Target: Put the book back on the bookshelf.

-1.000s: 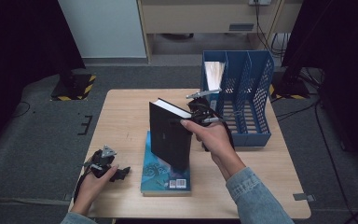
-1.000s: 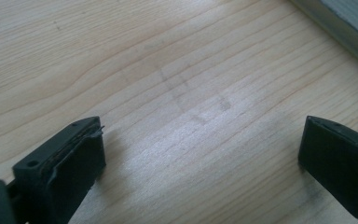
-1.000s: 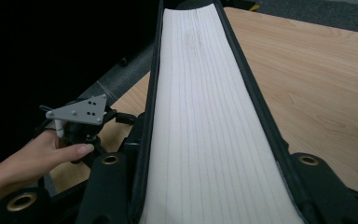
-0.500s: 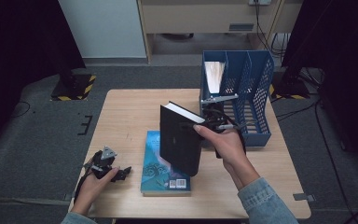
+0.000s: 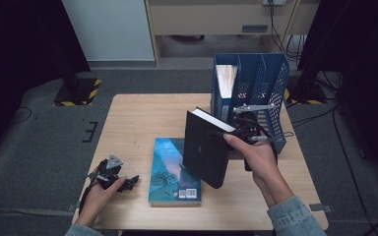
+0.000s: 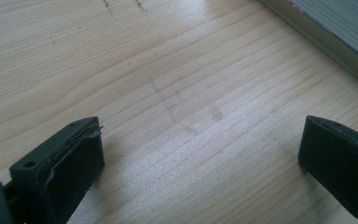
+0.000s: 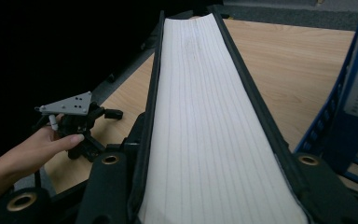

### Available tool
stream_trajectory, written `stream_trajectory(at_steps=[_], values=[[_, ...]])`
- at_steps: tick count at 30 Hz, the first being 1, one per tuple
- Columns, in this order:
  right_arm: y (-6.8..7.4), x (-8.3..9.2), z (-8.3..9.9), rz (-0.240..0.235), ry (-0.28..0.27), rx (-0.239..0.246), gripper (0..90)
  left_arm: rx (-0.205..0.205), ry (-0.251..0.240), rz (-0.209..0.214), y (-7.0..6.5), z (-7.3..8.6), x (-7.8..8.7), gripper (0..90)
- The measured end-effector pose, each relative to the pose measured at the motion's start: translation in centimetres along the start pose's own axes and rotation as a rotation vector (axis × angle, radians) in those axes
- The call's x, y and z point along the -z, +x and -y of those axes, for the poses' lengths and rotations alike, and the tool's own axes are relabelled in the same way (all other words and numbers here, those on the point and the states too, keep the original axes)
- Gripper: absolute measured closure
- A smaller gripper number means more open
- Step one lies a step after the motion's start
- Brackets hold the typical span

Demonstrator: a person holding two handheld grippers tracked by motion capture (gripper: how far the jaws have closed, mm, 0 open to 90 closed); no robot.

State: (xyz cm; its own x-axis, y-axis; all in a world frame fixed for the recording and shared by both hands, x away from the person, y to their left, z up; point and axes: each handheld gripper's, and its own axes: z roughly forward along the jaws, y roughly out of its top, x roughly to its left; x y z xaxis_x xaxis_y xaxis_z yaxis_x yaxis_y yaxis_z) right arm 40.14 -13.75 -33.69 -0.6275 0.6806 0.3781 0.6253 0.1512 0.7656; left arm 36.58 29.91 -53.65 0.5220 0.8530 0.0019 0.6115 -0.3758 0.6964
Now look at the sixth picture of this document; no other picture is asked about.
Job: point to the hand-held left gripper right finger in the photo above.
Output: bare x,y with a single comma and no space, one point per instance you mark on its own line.
341,161

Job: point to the yellow book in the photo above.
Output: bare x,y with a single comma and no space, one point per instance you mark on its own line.
323,42

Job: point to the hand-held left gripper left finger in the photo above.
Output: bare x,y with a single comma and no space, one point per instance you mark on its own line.
62,168

